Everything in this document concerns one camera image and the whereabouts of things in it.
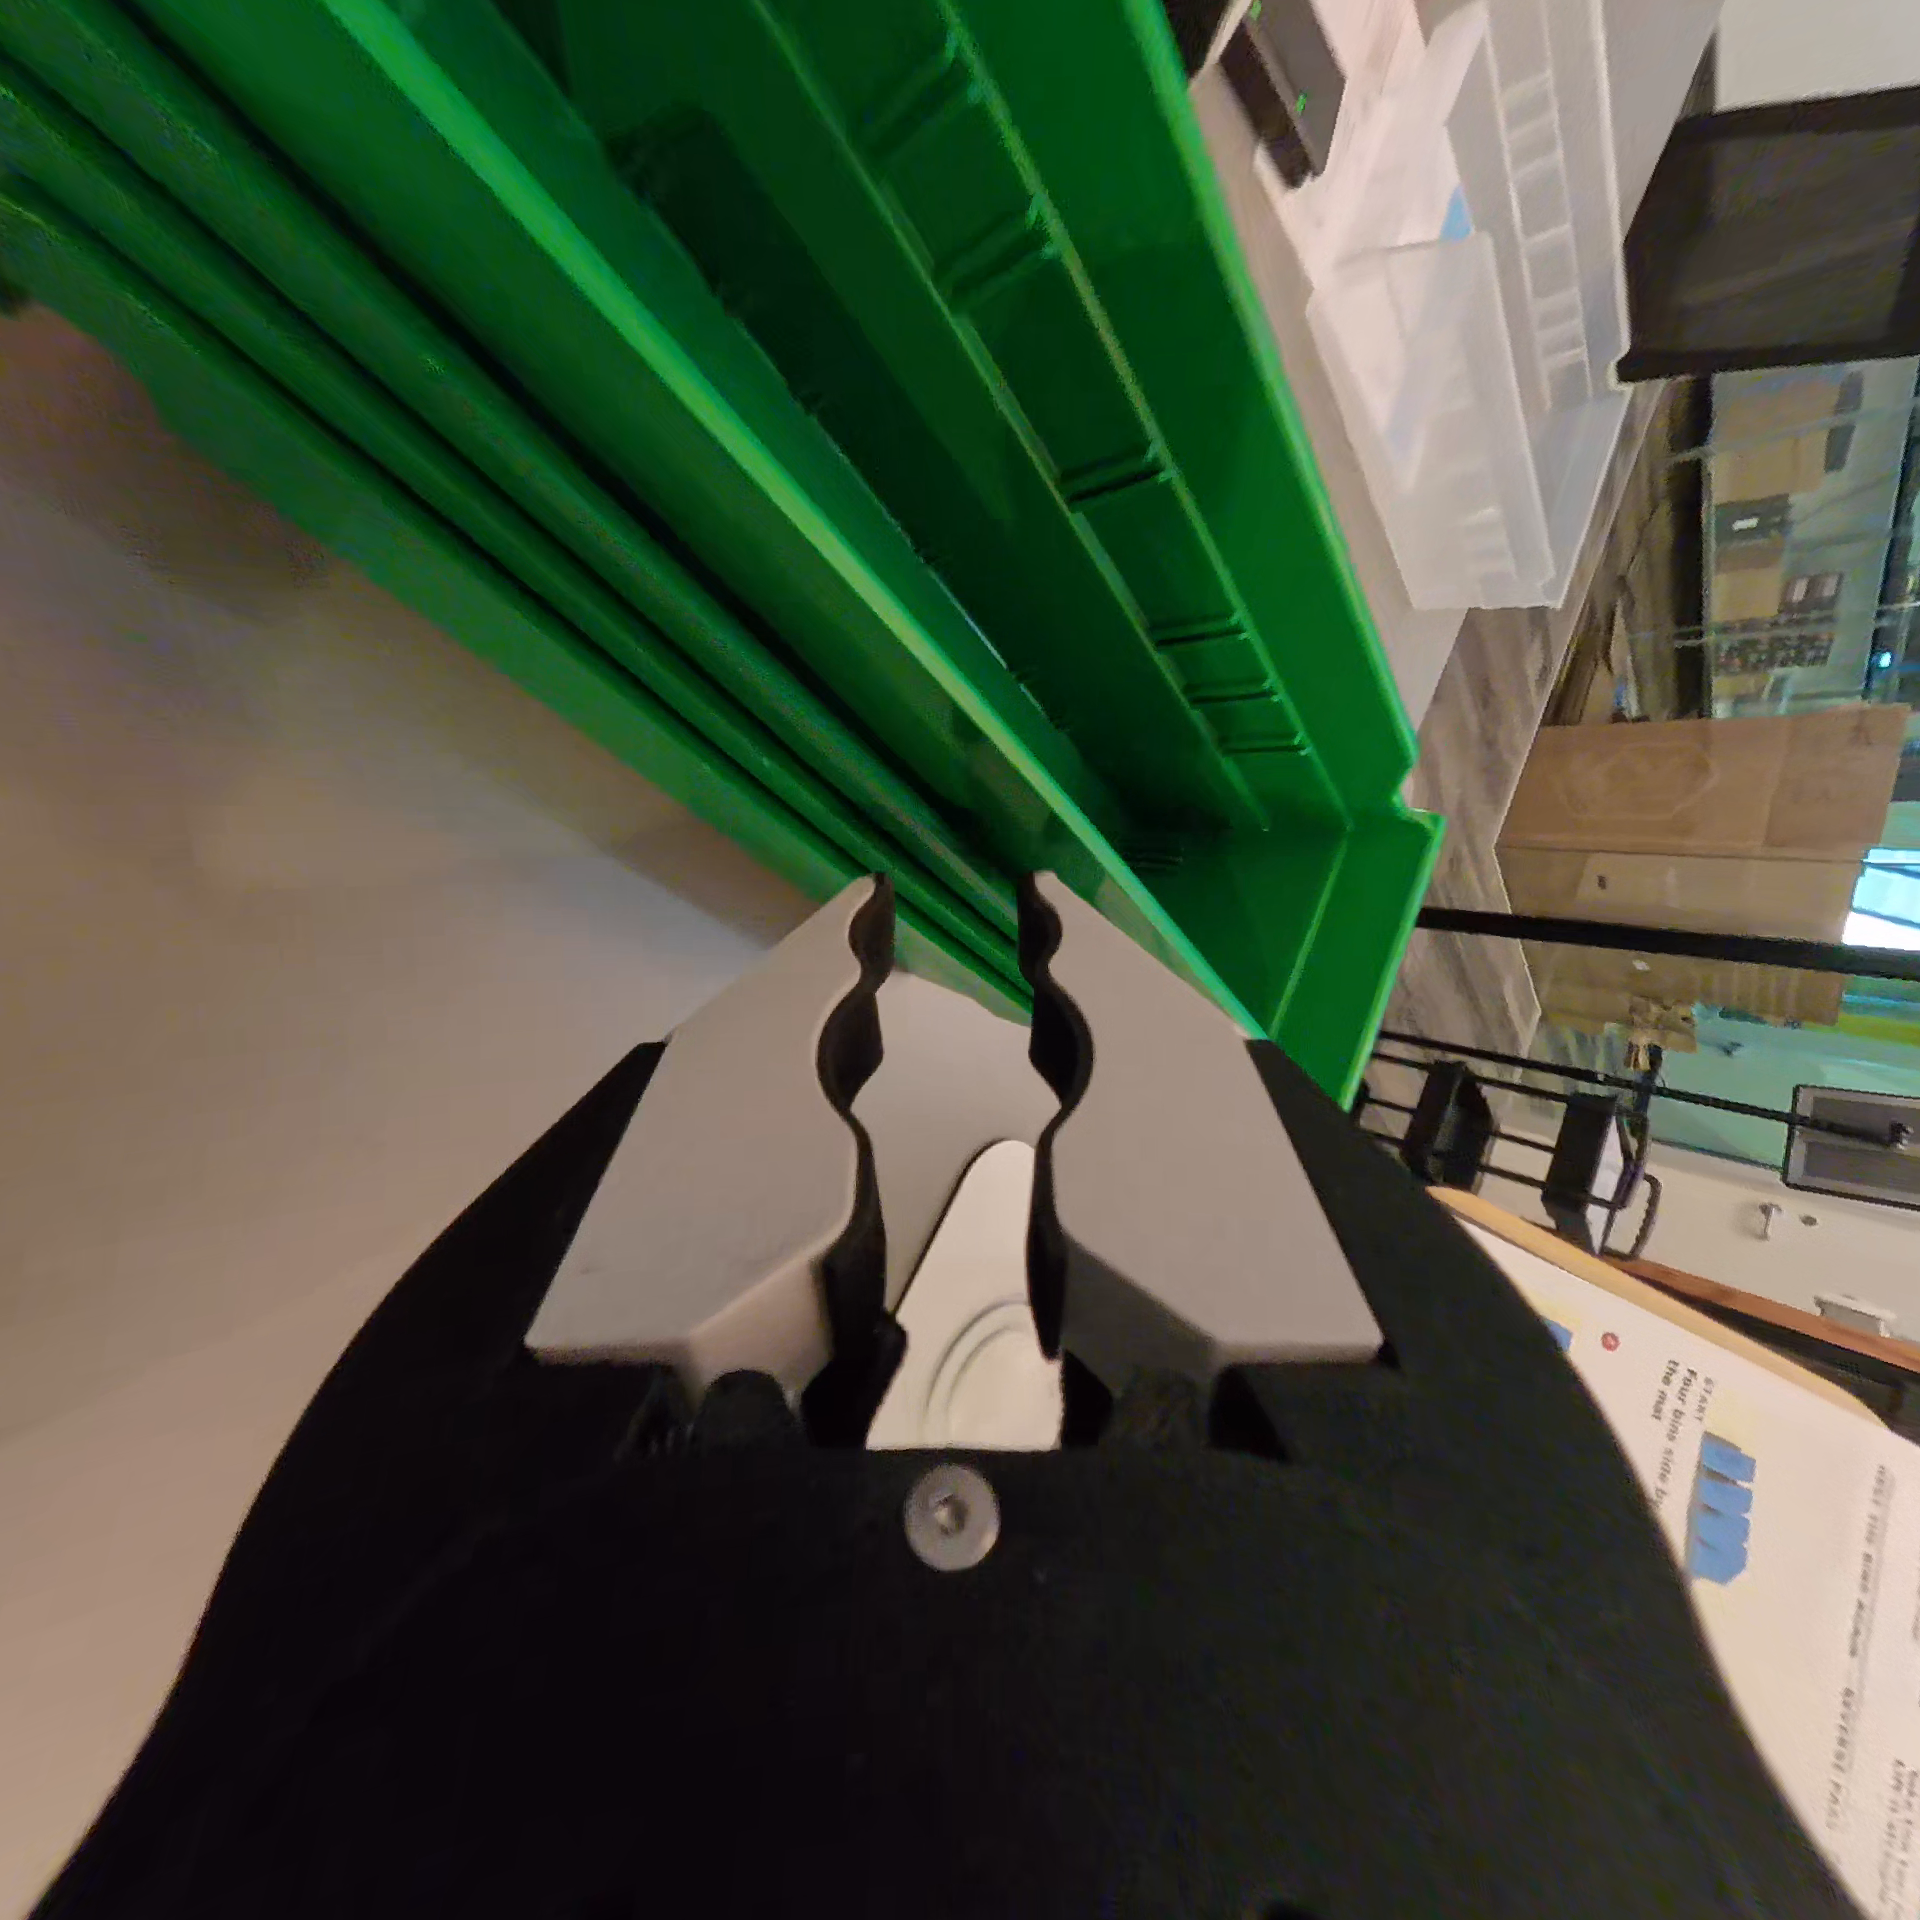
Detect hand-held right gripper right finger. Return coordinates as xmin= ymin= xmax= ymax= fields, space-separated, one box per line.
xmin=1016 ymin=873 xmax=1386 ymax=1454

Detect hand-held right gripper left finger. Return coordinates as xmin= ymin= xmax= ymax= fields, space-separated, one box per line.
xmin=525 ymin=873 xmax=906 ymax=1454

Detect white table mat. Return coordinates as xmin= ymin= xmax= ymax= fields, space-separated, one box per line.
xmin=866 ymin=1142 xmax=1071 ymax=1454

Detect small black box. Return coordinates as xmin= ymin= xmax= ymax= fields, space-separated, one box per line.
xmin=1545 ymin=1088 xmax=1635 ymax=1255
xmin=1401 ymin=1056 xmax=1503 ymax=1192

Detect black metal railing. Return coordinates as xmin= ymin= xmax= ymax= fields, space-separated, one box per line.
xmin=1357 ymin=900 xmax=1920 ymax=1203

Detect cardboard box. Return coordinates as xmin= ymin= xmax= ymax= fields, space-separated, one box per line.
xmin=1499 ymin=704 xmax=1914 ymax=1038

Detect grey framed panel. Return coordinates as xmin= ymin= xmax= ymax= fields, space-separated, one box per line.
xmin=1786 ymin=1083 xmax=1920 ymax=1210

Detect printed instruction sheet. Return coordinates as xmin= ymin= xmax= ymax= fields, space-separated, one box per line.
xmin=1464 ymin=1224 xmax=1920 ymax=1920

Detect small clear plastic box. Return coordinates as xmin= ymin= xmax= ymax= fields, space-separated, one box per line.
xmin=1306 ymin=231 xmax=1562 ymax=614

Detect large clear plastic box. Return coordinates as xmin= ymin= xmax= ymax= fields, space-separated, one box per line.
xmin=1441 ymin=0 xmax=1729 ymax=452

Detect black device with green lights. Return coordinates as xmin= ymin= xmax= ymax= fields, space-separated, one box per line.
xmin=1212 ymin=0 xmax=1340 ymax=190

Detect black board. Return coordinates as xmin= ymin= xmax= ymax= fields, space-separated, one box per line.
xmin=1616 ymin=83 xmax=1920 ymax=385

